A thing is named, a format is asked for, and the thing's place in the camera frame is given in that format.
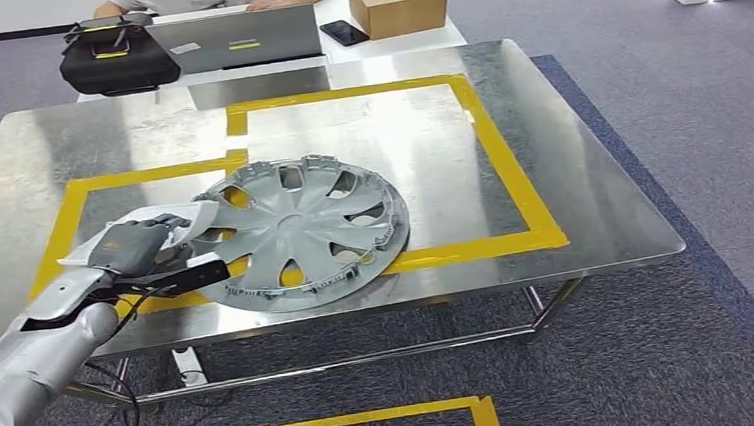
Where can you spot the person's left hand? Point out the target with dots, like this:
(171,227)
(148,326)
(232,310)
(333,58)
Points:
(273,3)

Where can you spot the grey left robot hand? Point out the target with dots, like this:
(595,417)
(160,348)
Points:
(130,245)

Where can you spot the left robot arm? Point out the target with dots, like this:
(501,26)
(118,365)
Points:
(29,368)

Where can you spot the person's right forearm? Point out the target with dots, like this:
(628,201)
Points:
(110,7)

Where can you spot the yellow tape on workbench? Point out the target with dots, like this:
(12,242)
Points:
(519,181)

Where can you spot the stainless steel workbench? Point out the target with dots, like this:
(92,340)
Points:
(581,190)

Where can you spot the grey laptop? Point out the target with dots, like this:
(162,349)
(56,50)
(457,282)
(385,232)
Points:
(239,38)

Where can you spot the black smartphone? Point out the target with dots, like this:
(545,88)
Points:
(344,33)

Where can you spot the brown cardboard box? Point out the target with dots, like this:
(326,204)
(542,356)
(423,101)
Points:
(396,4)

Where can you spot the white power strip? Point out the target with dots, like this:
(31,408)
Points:
(190,367)

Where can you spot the white desk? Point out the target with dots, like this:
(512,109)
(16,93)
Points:
(405,47)

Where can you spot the silver wheel hubcap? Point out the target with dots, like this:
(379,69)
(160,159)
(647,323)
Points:
(298,230)

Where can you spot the black carry bag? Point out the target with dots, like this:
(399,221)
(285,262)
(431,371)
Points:
(115,74)

